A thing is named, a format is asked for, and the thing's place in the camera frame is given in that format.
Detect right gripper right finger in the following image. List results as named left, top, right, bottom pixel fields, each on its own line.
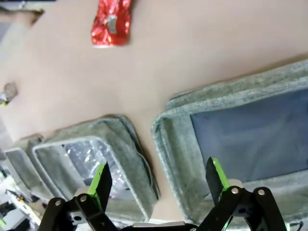
left=197, top=157, right=287, bottom=231

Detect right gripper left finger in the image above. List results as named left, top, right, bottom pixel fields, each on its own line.
left=42, top=162, right=116, bottom=231

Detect clear plastic container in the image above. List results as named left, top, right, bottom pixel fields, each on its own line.
left=0, top=81, right=19, bottom=107

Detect crushed red can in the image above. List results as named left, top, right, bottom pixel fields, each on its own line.
left=90, top=0, right=132, bottom=49

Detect white sweater person left hand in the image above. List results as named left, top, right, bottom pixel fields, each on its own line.
left=0, top=8, right=45, bottom=25

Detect grey fabric basket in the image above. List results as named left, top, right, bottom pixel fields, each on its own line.
left=32, top=115, right=161, bottom=223
left=4, top=134, right=45, bottom=200
left=151, top=59, right=308, bottom=224

